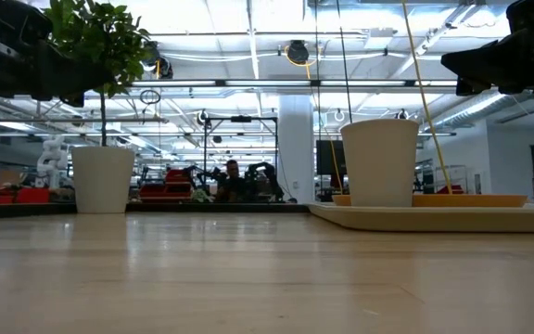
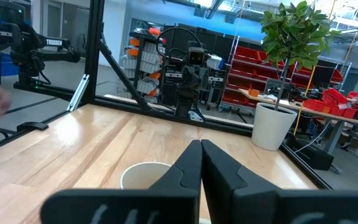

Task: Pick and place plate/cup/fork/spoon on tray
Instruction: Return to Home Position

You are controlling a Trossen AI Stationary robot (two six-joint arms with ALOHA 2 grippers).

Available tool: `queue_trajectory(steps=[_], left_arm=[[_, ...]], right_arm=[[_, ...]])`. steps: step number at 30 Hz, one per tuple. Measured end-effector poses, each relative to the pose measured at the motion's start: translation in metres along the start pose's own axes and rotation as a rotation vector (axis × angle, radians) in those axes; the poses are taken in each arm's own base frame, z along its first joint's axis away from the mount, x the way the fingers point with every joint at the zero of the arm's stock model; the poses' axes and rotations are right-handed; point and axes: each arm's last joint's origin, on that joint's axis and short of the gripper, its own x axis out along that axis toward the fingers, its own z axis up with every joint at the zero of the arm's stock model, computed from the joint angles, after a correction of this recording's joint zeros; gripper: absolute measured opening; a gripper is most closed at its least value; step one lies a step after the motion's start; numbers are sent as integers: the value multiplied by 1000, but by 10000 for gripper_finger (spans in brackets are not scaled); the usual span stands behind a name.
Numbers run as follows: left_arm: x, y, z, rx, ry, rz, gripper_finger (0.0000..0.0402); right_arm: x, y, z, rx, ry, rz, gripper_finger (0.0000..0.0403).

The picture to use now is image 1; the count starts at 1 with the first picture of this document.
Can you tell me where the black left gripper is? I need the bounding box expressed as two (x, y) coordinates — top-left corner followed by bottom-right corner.
(0, 0), (115, 109)

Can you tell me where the orange plate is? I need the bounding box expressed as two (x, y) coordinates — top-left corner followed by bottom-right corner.
(331, 193), (528, 209)

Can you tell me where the white paper cup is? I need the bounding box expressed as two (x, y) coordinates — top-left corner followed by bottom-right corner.
(339, 118), (420, 208)

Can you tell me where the beige serving tray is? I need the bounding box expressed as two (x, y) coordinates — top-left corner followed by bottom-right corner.
(307, 201), (534, 234)

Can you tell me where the green tree in white pot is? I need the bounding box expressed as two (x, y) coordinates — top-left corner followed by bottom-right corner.
(44, 0), (152, 214)

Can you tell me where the red angular object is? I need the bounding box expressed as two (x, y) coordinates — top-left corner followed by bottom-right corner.
(435, 184), (465, 196)

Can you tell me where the red tool chest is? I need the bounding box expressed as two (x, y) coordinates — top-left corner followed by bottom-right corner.
(139, 168), (195, 201)

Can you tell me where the black monitor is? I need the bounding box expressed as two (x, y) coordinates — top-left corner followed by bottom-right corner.
(315, 139), (348, 176)

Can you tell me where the person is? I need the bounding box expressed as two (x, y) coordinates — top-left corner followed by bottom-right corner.
(215, 159), (250, 203)

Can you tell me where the white square pillar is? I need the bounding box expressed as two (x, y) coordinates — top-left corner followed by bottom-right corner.
(278, 95), (316, 204)

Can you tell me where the long ceiling light bar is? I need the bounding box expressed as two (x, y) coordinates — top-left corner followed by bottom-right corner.
(132, 79), (458, 88)

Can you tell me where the thick yellow hanging cable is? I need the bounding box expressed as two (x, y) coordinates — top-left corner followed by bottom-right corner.
(400, 0), (454, 195)

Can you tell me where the black hanging cable loop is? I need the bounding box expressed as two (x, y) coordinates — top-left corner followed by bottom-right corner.
(138, 88), (162, 106)

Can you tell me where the black metal frame stand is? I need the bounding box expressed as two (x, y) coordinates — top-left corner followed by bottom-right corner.
(196, 109), (279, 187)

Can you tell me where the thin black vertical cable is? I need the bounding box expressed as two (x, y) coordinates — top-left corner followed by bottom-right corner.
(314, 0), (320, 140)

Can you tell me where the thin yellow reel cord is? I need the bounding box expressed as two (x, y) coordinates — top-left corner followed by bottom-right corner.
(304, 64), (344, 194)

